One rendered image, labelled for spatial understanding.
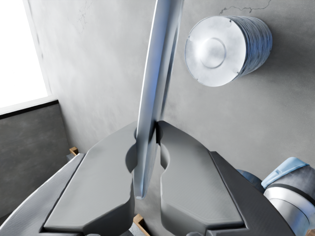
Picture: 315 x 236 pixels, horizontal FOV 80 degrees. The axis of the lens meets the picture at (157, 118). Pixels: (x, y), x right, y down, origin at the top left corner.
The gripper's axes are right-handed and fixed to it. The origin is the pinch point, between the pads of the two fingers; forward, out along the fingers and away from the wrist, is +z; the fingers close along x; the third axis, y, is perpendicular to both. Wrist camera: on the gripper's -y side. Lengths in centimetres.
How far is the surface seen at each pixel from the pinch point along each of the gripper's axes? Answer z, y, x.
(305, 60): 77, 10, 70
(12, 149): 270, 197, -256
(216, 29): 74, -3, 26
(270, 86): 85, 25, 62
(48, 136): 313, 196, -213
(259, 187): 73, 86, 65
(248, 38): 69, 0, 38
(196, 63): 79, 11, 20
